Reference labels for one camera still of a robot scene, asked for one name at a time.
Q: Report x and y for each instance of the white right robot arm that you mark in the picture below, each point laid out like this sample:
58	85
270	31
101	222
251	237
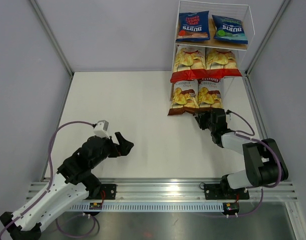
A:
264	164

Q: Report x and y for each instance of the brown Chuba bag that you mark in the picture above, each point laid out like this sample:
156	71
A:
184	97
209	93

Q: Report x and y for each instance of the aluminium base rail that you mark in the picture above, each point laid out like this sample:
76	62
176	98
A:
174	195

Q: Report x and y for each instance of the aluminium frame post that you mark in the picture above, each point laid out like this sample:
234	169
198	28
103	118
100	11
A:
269	32
51	36

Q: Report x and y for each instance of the red Chuba bag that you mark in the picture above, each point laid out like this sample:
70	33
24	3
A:
221	63
189	64

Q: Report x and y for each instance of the blue Burts spicy chilli bag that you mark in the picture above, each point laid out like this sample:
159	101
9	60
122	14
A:
193	27

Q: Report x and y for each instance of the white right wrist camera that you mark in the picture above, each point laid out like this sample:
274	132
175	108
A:
228	116

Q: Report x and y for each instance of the white wire wooden shelf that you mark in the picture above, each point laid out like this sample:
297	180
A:
237	11

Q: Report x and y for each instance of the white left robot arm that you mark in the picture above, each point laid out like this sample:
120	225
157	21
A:
72	183

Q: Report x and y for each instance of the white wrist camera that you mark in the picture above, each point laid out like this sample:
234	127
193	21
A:
228	116
100	129

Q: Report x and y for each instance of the blue Burts sea salt bag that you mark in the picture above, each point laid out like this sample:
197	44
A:
229	30

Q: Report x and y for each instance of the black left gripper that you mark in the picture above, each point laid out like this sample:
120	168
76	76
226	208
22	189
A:
122	149

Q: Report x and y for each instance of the right aluminium frame post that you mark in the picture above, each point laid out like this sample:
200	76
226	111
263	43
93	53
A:
269	32

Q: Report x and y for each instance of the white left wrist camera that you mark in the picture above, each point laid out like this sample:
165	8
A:
100	129

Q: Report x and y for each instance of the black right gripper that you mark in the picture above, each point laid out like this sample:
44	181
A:
201	118

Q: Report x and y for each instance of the left aluminium frame post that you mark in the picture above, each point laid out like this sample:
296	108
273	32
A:
51	36

